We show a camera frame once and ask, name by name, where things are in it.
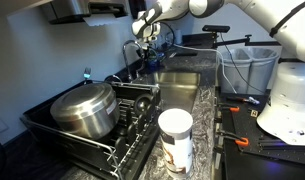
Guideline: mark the small square marker tag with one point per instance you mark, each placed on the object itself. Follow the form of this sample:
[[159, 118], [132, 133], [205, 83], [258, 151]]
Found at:
[[254, 113]]

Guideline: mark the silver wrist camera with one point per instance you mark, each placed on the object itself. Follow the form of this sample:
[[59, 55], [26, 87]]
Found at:
[[150, 37]]

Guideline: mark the small white cylindrical container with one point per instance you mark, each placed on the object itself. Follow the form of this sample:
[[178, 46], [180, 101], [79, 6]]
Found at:
[[178, 36]]

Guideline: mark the black round ladle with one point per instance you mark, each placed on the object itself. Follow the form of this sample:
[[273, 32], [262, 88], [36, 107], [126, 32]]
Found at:
[[142, 102]]

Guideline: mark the white cylindrical canister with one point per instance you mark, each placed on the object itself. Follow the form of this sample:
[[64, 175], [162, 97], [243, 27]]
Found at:
[[176, 143]]

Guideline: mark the black robot cart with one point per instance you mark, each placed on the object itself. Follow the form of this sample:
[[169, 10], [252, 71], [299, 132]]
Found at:
[[232, 166]]

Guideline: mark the black dish drying rack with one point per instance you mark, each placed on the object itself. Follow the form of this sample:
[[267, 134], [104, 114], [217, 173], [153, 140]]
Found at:
[[132, 143]]

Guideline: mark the black exterior camera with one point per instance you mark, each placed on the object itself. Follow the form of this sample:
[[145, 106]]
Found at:
[[216, 28]]

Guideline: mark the grey trash bin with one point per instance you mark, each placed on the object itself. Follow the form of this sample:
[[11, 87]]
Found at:
[[233, 71], [262, 71]]

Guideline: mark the green dish soap bottle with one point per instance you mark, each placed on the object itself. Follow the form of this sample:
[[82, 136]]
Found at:
[[154, 61]]

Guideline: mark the black wall soap dispenser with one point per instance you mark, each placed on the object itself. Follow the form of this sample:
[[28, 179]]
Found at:
[[135, 6]]

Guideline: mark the white paper towel sheet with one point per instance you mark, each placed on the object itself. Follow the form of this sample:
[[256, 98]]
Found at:
[[100, 20]]

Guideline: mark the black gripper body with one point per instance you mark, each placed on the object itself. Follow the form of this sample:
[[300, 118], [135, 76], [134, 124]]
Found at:
[[144, 46]]

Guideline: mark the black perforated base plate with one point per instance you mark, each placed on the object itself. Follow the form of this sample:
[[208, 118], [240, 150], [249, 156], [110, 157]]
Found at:
[[248, 133]]

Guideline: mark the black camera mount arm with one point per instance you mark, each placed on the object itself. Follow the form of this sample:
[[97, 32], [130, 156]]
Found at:
[[248, 42]]

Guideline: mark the black clamp with orange tip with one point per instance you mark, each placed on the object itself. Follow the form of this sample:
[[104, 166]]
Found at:
[[229, 107], [237, 139]]

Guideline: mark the stainless steel pot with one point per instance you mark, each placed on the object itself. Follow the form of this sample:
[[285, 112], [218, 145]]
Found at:
[[87, 111]]

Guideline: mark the chrome sink faucet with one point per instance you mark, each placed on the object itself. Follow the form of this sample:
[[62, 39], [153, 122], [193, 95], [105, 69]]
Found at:
[[126, 58]]

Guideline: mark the stainless steel sink basin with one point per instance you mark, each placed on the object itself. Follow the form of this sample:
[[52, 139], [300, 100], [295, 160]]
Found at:
[[177, 88]]

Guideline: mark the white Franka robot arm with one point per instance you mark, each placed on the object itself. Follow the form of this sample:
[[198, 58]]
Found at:
[[288, 100]]

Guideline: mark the black flat rectangular object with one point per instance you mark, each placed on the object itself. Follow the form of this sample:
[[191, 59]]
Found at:
[[187, 53]]

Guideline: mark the steel paper towel dispenser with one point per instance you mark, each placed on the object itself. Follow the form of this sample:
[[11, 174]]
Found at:
[[72, 10]]

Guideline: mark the small device with teal light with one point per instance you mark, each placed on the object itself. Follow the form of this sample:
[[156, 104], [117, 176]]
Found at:
[[87, 74]]

